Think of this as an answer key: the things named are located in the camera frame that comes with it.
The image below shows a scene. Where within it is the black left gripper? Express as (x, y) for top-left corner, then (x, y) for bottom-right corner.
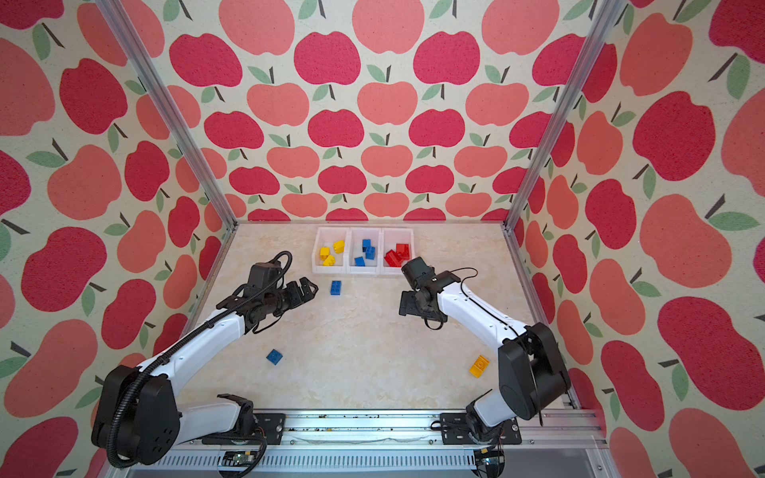
(264, 276), (319, 315)

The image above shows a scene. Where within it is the small blue lego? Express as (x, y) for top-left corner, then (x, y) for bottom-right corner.
(267, 350), (283, 366)

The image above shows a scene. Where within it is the red long lego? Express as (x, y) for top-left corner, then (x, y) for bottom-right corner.
(384, 250), (402, 268)

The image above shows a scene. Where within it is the orange yellow lego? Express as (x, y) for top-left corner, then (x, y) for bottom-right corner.
(469, 356), (490, 378)

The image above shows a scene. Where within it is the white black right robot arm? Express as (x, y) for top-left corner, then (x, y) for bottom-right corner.
(400, 282), (572, 444)

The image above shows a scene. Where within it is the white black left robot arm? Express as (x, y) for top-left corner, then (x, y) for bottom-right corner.
(92, 278), (319, 469)

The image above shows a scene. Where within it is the white right plastic bin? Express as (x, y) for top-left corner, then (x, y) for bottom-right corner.
(381, 228), (414, 276)

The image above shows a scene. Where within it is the white plastic bin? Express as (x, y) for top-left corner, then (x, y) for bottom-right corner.
(381, 228), (414, 276)
(346, 227), (382, 276)
(311, 227), (351, 275)

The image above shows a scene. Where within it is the white middle plastic bin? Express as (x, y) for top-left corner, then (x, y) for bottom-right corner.
(346, 227), (382, 276)

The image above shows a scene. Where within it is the white left plastic bin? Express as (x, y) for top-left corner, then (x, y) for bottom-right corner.
(311, 227), (351, 275)

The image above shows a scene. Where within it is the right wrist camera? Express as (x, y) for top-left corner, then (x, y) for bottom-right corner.
(402, 257), (435, 291)

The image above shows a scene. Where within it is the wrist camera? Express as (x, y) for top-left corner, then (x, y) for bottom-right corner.
(244, 261), (283, 298)
(402, 257), (435, 291)

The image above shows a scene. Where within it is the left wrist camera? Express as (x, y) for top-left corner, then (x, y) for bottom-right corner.
(244, 261), (283, 298)

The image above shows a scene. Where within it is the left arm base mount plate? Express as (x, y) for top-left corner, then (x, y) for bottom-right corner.
(201, 411), (286, 446)

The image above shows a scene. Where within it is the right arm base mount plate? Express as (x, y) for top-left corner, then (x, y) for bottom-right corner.
(430, 412), (522, 446)

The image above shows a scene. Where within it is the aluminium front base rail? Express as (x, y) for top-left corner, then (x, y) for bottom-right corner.
(96, 408), (619, 477)

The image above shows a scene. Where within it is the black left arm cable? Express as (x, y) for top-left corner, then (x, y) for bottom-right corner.
(106, 250), (294, 478)

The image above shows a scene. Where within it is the aluminium left frame post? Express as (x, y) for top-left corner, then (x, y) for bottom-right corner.
(96, 1), (238, 233)

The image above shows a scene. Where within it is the aluminium frame post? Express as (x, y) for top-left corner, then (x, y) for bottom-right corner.
(502, 1), (627, 236)
(96, 1), (238, 233)

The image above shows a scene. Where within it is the aluminium right frame post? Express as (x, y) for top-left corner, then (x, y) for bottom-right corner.
(502, 1), (627, 236)

